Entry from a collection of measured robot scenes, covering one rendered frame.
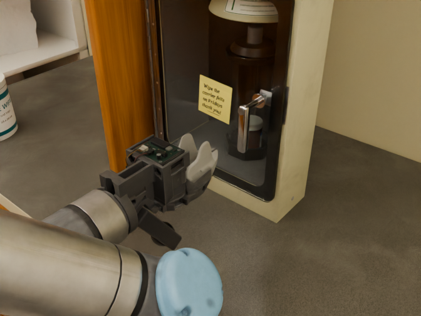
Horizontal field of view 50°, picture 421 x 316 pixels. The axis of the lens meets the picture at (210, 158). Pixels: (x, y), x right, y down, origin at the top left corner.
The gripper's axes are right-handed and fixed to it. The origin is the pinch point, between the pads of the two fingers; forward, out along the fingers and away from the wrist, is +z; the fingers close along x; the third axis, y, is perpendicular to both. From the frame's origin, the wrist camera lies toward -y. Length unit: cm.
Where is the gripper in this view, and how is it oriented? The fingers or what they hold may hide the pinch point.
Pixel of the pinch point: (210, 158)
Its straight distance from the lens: 71.3
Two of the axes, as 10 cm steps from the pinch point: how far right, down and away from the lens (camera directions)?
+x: -7.7, -3.5, 5.3
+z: 6.3, -4.4, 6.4
